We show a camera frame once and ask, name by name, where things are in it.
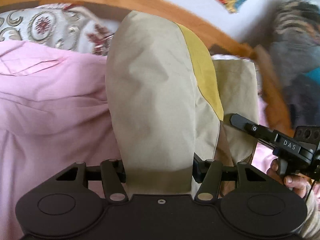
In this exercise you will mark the person's right hand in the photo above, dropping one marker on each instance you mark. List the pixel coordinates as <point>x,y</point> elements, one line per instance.
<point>297,183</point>

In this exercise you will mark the floral patterned pillow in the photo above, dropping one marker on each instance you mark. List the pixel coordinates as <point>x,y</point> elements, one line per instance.
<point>62,26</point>

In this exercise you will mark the wooden bed frame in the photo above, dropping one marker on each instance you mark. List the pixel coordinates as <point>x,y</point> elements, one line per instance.
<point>277,114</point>

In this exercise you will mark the plastic bag of clothes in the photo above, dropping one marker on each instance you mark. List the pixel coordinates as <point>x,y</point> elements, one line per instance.
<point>295,54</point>

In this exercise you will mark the olive beige brown garment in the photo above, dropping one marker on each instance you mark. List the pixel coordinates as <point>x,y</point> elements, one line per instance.
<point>170,100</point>

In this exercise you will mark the pink bed sheet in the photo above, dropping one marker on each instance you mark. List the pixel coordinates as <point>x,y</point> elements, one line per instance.
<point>54,112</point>

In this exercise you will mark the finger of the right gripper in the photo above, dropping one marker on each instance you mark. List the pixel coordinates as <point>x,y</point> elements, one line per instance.
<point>255,130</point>

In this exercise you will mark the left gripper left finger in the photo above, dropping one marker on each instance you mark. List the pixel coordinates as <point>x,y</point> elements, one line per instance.
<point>113,177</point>

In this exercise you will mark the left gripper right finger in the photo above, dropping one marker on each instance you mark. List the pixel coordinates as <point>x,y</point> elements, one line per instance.
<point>208,174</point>

